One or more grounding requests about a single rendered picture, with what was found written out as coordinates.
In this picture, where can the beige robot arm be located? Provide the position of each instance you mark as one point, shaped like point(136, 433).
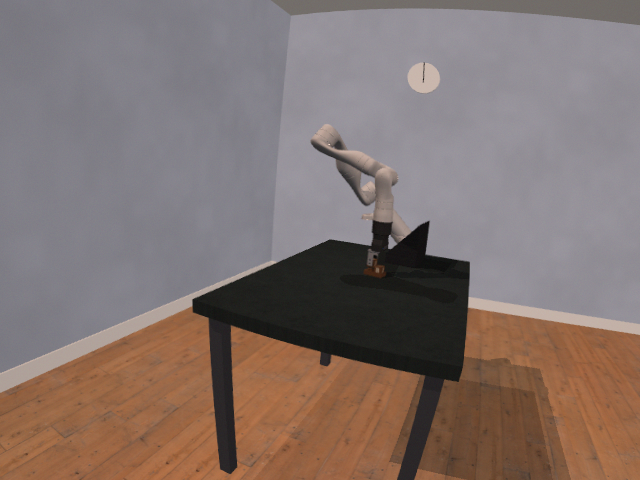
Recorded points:
point(380, 192)

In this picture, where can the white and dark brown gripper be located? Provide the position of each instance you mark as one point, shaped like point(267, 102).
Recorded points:
point(381, 229)

